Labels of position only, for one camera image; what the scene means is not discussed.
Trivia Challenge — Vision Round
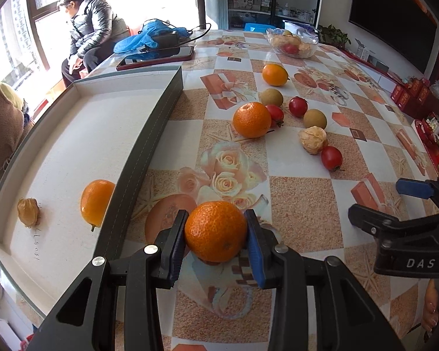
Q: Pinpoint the black television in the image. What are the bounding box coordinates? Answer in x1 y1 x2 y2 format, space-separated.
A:
348 0 439 74

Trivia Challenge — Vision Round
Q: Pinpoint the smartphone with red case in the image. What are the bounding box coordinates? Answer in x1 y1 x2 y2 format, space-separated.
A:
116 46 194 71

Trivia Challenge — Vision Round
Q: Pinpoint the large textured orange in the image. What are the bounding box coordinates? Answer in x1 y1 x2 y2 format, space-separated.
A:
233 101 272 139

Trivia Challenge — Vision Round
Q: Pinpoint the brown round fruit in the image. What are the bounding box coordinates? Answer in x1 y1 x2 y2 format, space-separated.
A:
260 88 284 107
303 109 327 129

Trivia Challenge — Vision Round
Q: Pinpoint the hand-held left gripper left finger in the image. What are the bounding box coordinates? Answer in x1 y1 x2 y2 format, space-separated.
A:
26 209 191 351

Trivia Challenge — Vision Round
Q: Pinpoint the person's right hand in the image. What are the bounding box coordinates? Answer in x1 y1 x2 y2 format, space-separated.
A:
422 280 439 333

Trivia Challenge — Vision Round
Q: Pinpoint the small red tomato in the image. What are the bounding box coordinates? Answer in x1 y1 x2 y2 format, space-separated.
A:
265 104 285 128

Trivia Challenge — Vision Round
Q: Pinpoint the black cable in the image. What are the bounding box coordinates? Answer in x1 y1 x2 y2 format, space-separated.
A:
168 23 212 48

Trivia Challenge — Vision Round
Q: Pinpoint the black power adapter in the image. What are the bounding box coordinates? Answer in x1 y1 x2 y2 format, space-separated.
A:
139 31 180 52

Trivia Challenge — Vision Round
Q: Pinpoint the dark red tomato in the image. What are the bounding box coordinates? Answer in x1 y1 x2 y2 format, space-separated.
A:
288 96 308 118

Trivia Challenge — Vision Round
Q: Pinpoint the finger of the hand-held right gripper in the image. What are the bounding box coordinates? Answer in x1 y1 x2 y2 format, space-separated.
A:
396 176 439 211
347 203 402 242

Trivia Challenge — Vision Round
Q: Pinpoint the glass fruit bowl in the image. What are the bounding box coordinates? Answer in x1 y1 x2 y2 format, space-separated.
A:
266 27 320 59

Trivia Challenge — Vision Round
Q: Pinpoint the smooth orange with stem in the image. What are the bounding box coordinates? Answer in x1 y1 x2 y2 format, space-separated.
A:
80 179 116 232

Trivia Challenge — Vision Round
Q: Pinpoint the white printed bag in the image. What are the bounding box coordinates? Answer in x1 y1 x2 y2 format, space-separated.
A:
282 19 317 39

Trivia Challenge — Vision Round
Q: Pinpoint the red snack box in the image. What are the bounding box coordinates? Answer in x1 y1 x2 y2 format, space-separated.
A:
411 117 439 180

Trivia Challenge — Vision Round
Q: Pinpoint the potted green plant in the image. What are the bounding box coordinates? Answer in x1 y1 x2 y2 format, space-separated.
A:
318 25 352 48

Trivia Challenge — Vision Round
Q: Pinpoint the white shallow box tray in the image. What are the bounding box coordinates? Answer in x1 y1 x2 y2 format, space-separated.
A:
0 65 184 319

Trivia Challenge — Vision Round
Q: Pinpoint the round textured orange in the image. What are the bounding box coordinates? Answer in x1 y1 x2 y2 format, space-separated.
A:
184 201 248 263

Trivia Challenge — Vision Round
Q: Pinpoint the blue cloth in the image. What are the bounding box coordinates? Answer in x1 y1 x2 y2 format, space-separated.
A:
113 20 193 55

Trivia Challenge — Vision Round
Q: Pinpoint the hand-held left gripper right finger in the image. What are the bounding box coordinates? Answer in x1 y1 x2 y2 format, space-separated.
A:
243 208 407 351

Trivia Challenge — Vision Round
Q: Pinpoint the stack of red gift boxes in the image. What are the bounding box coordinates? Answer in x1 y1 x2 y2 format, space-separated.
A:
391 77 439 118

